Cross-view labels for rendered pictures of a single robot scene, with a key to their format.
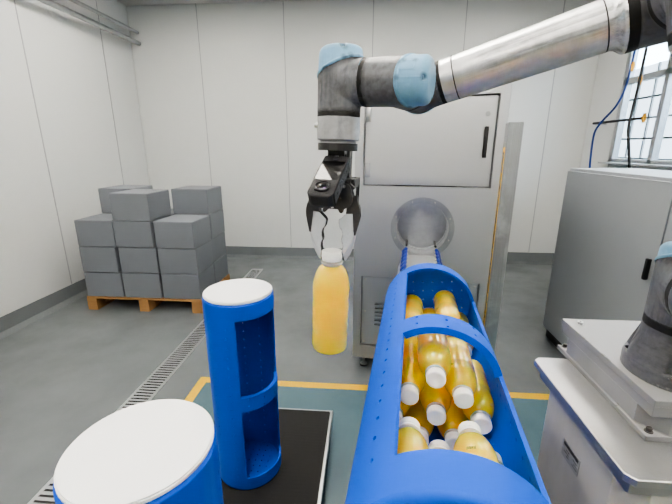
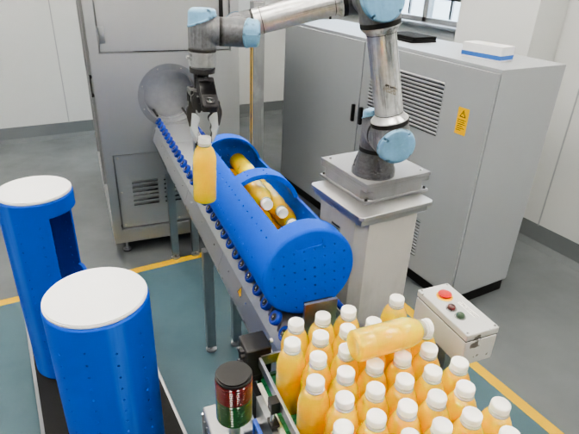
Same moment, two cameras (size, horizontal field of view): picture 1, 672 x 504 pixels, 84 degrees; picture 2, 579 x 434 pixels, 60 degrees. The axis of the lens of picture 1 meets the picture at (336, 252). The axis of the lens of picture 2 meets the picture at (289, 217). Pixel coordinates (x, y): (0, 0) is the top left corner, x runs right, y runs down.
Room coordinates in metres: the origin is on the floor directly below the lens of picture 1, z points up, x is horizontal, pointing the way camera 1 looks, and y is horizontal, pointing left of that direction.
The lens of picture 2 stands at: (-0.62, 0.60, 1.88)
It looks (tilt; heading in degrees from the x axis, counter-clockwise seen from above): 27 degrees down; 325
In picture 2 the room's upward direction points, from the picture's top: 2 degrees clockwise
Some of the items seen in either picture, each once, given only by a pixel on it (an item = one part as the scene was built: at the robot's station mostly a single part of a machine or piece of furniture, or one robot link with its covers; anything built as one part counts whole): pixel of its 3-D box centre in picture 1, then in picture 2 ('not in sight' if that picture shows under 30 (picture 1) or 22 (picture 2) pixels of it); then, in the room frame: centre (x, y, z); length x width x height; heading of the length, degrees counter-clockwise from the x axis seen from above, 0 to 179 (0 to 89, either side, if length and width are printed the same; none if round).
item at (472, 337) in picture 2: not in sight; (453, 322); (-0.01, -0.36, 1.05); 0.20 x 0.10 x 0.10; 168
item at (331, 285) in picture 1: (330, 304); (204, 171); (0.67, 0.01, 1.30); 0.07 x 0.07 x 0.19
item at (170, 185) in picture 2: not in sight; (172, 218); (2.25, -0.46, 0.31); 0.06 x 0.06 x 0.63; 78
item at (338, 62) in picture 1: (341, 82); (202, 29); (0.69, -0.01, 1.70); 0.09 x 0.08 x 0.11; 64
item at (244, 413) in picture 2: not in sight; (233, 404); (-0.06, 0.31, 1.18); 0.06 x 0.06 x 0.05
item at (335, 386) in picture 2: not in sight; (341, 407); (-0.04, 0.03, 0.99); 0.07 x 0.07 x 0.19
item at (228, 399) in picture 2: not in sight; (233, 385); (-0.06, 0.31, 1.23); 0.06 x 0.06 x 0.04
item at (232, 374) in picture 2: not in sight; (233, 406); (-0.06, 0.31, 1.18); 0.06 x 0.06 x 0.16
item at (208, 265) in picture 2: not in sight; (209, 302); (1.29, -0.26, 0.31); 0.06 x 0.06 x 0.63; 78
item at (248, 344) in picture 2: not in sight; (256, 356); (0.24, 0.08, 0.95); 0.10 x 0.07 x 0.10; 78
